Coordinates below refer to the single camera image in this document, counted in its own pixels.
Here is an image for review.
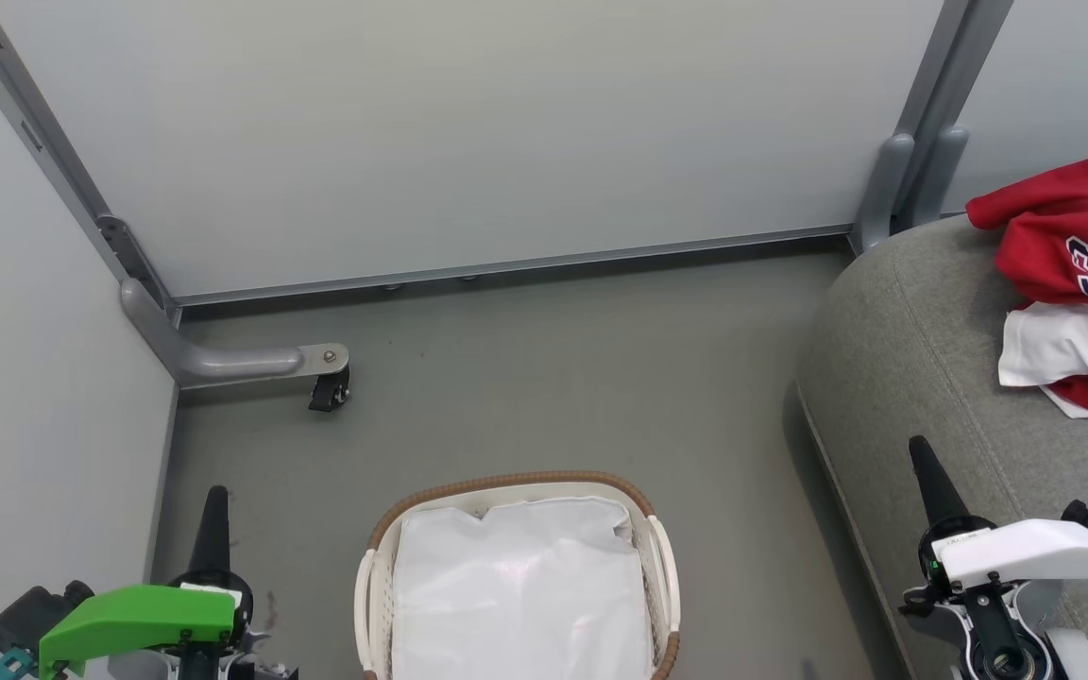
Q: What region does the red basketball jersey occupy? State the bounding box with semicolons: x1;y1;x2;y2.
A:
965;152;1088;417

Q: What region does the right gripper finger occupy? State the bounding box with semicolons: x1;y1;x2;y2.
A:
909;435;971;530

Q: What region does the white basket brown woven rim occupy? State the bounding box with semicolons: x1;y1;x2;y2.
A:
353;470;683;680

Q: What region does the grey fabric sofa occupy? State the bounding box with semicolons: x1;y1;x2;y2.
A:
793;212;1088;680

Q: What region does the grey metal frame post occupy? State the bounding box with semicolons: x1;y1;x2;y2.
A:
0;0;179;313
889;0;1017;232

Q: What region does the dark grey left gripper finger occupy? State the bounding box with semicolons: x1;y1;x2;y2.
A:
189;485;235;575

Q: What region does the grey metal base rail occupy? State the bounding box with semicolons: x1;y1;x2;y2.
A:
170;224;859;309
148;376;183;579

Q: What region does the grey curved support leg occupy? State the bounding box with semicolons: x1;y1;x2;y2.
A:
850;132;915;256
119;278;352;391
910;125;971;230

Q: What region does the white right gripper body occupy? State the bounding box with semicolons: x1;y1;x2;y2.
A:
918;514;1088;597

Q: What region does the black caster wheel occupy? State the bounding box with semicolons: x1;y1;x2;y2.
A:
307;366;353;415

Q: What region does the white plastic basket liner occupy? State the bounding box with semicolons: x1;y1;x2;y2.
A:
390;495;655;680

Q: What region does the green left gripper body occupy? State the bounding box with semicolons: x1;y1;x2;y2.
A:
38;567;255;677

